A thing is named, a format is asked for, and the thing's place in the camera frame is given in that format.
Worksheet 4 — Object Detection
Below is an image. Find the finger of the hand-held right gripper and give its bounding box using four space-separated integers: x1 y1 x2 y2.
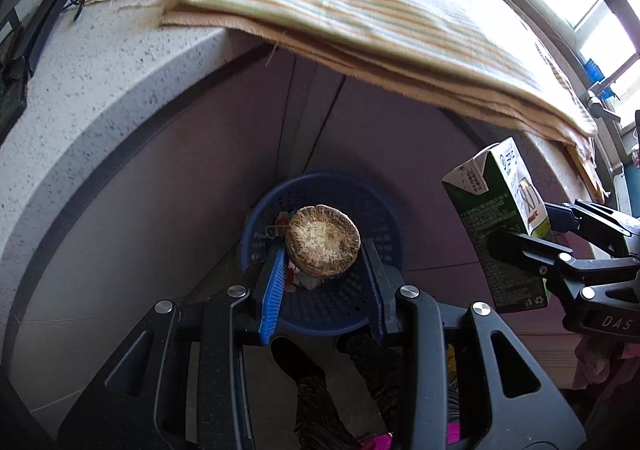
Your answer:
487 229 640 301
545 199 640 258

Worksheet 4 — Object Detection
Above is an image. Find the person's right forearm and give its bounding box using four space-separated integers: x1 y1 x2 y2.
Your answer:
572 334 640 393

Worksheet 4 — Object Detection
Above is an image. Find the person's left leg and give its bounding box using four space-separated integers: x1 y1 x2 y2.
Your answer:
295 372 353 450

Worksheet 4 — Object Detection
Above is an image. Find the black slipper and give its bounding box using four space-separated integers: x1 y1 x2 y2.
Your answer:
270 337 326 391
337 332 381 356

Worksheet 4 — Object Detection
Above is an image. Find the person's leg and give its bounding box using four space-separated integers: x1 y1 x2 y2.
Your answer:
295 372 353 450
350 335 403 436

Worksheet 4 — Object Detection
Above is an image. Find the person's pink jacket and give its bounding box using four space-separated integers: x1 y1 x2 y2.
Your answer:
357 422 461 448

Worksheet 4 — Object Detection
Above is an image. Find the beige towel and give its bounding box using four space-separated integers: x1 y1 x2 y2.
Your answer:
160 5 606 203

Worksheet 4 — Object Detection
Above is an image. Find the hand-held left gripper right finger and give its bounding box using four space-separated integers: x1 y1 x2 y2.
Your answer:
361 237 586 450

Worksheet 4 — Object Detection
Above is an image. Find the round foil pie tin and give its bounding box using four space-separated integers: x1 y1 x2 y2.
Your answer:
285 204 362 279

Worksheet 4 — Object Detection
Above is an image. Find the green milk carton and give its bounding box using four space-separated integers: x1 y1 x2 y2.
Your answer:
441 136 553 315

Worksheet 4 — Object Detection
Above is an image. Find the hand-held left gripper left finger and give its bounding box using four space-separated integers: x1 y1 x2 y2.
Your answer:
57 236 288 450

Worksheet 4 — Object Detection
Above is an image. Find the black device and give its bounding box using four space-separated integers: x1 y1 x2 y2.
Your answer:
0 75 28 131

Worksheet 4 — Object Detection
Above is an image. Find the metal window handle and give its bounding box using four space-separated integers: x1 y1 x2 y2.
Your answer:
585 90 621 123

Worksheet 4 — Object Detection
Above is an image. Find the person's right leg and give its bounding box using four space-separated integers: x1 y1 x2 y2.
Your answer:
350 335 403 436

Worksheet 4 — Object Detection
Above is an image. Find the blue plastic basket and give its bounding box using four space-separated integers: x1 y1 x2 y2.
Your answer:
241 172 405 337

